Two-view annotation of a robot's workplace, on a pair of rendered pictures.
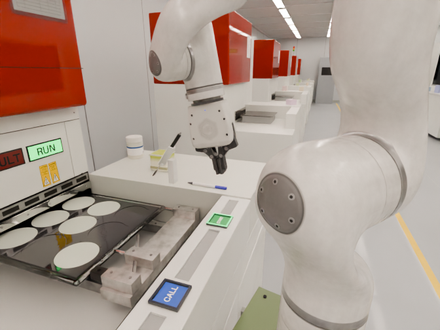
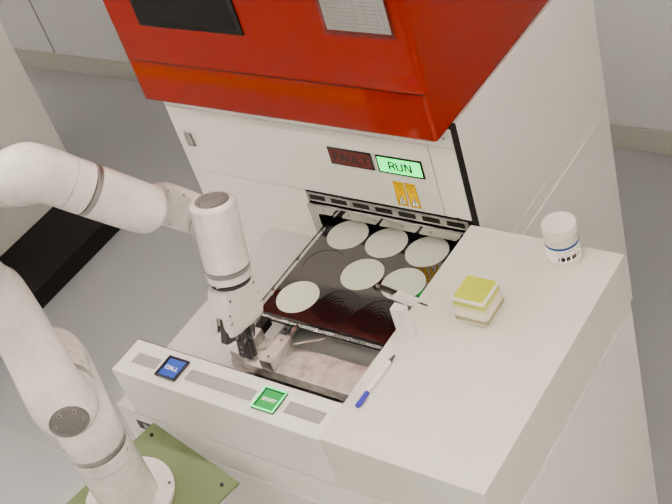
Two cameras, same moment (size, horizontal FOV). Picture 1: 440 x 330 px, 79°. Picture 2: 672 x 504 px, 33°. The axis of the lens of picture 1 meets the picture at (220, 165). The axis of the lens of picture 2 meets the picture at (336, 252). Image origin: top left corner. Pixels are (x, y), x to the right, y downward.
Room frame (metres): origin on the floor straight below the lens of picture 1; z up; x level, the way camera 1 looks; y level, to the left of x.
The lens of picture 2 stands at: (1.50, -1.33, 2.53)
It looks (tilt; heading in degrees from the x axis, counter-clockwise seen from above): 39 degrees down; 116
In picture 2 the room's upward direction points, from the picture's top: 19 degrees counter-clockwise
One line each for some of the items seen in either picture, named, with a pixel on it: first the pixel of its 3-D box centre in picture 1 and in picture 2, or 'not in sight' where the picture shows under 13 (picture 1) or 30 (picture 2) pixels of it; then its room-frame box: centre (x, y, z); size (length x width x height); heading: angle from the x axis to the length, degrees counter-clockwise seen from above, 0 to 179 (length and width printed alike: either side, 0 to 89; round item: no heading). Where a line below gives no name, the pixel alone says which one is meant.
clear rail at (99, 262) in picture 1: (129, 237); (319, 331); (0.64, 0.25, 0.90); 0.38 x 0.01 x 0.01; 161
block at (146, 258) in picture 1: (142, 257); (276, 352); (0.55, 0.19, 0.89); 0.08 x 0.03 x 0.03; 71
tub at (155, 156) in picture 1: (162, 160); (477, 301); (1.00, 0.22, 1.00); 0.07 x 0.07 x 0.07; 71
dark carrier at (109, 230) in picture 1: (78, 225); (362, 274); (0.70, 0.42, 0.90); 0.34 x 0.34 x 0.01; 71
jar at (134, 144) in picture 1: (135, 146); (561, 240); (1.16, 0.38, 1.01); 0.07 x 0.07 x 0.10
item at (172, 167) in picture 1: (167, 163); (404, 307); (0.87, 0.18, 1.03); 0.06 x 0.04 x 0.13; 71
